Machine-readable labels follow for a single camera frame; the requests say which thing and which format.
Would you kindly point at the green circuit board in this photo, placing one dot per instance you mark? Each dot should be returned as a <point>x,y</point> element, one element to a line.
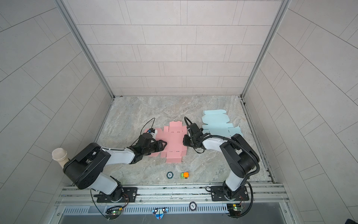
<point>234,210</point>
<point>114,212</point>

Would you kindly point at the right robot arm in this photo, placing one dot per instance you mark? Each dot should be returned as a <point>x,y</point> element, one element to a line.
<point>241,158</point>

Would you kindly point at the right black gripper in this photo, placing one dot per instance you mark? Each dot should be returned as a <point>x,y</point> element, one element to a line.
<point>185,142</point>

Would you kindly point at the pink paper box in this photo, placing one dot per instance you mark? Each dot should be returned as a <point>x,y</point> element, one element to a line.
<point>173,135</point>

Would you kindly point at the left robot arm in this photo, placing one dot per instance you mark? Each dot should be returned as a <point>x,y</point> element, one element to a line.
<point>85,170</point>

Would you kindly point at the left green circuit board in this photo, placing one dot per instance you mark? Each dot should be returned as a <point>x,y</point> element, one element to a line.
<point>114,212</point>

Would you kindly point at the aluminium rail frame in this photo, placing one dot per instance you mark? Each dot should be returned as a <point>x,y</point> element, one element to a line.
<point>258,192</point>

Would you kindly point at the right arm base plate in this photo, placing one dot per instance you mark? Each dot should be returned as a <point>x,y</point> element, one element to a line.
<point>221,193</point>

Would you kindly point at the orange green small toy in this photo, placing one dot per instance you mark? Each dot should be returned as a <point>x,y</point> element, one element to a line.
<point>184,175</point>

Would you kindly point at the light blue paper box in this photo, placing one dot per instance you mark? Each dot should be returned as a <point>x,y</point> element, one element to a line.
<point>217,122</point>

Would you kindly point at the blue red sticker tag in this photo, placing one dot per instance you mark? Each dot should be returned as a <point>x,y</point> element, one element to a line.
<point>159,212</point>

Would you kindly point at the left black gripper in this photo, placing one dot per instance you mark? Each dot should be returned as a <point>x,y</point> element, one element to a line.
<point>159,145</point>

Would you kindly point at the right green circuit board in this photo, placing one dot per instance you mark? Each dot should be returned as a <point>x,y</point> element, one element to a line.
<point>234,210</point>

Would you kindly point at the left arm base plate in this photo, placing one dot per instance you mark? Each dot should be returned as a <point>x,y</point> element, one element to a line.
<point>120,195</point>

